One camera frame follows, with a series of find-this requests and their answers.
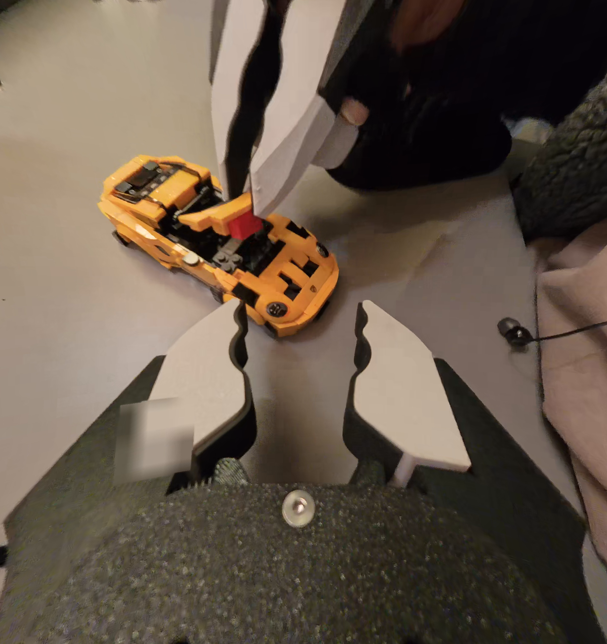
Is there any person's right hand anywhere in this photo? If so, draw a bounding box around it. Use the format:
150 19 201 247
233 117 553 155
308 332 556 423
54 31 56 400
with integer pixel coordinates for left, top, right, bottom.
340 0 505 134

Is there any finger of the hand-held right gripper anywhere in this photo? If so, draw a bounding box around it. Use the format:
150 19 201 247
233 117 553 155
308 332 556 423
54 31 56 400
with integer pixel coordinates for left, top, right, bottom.
210 0 276 197
250 0 347 218

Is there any red orange lego sub-assembly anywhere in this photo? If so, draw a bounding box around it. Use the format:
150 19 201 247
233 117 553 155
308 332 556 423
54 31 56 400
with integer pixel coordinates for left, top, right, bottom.
179 193 265 241

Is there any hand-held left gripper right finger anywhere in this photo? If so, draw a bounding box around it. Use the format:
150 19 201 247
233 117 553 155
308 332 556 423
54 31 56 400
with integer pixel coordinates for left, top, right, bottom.
344 300 471 486

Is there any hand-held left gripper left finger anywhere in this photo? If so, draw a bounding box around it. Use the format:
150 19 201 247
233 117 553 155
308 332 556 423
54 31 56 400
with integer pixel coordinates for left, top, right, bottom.
150 300 257 466

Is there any black earphone cable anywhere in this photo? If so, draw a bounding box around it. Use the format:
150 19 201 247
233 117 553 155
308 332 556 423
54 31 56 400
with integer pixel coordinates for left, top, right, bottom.
497 314 607 351

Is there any beige sweatshirt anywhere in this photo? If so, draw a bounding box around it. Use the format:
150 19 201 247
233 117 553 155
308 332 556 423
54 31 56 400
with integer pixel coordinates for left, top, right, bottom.
535 216 607 584

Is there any yellow lego car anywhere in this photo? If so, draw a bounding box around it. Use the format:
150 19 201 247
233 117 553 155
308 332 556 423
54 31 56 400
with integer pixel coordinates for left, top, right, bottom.
97 154 340 339

